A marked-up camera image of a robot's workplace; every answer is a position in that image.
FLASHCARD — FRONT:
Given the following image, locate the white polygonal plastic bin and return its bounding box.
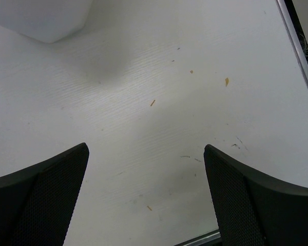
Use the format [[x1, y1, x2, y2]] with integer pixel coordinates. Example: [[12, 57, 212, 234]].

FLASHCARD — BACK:
[[0, 0, 92, 43]]

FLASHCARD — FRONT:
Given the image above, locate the aluminium right frame rail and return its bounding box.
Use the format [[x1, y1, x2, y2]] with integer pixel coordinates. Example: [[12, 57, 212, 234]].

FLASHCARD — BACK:
[[276, 0, 308, 89]]

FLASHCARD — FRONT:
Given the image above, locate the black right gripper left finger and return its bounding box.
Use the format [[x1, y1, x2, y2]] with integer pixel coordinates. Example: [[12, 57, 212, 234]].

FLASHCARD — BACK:
[[0, 143, 89, 245]]

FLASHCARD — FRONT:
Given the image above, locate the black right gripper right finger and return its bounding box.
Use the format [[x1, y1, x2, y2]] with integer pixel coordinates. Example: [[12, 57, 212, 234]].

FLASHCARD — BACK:
[[204, 145, 308, 245]]

